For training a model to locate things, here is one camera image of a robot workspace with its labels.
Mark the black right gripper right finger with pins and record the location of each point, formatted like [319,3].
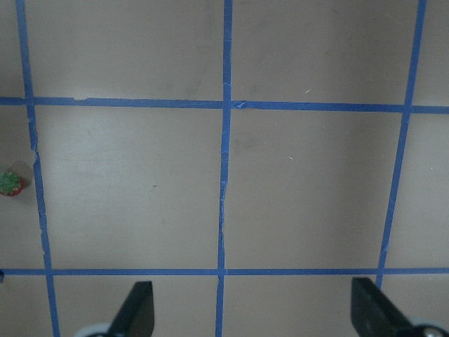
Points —
[373,314]

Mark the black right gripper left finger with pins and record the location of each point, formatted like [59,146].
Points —
[136,315]

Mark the red strawberry with green leaves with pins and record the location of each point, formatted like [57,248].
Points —
[11,184]

